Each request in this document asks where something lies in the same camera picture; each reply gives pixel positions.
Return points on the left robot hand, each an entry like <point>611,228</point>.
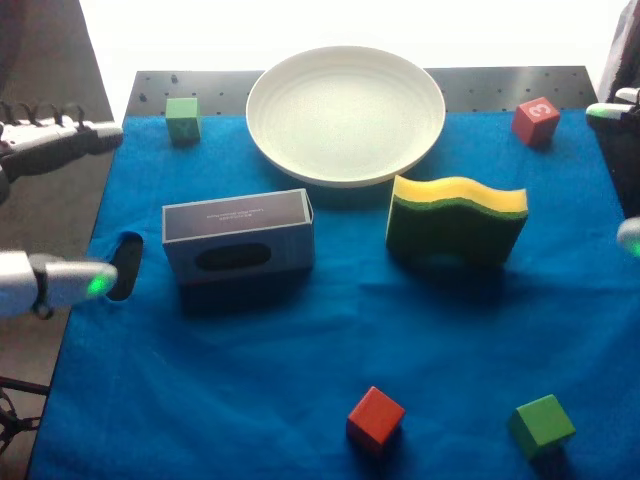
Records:
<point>600,114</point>

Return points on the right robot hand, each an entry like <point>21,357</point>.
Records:
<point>65,282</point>

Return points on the purple rectangular box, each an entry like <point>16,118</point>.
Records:
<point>235,215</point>

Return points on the white round plate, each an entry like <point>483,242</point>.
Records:
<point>345,120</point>

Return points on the red block with number three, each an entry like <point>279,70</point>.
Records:
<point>534,125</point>

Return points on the black metal stand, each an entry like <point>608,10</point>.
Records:
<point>20,384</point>

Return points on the green block with face print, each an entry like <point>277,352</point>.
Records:
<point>183,122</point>

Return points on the blue cloth bag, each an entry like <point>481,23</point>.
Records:
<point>280,350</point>

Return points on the dark curtain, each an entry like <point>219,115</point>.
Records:
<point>40,50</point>

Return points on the plain green block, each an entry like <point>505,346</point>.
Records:
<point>542,425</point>

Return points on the plain red block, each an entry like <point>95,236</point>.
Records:
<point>375,417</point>

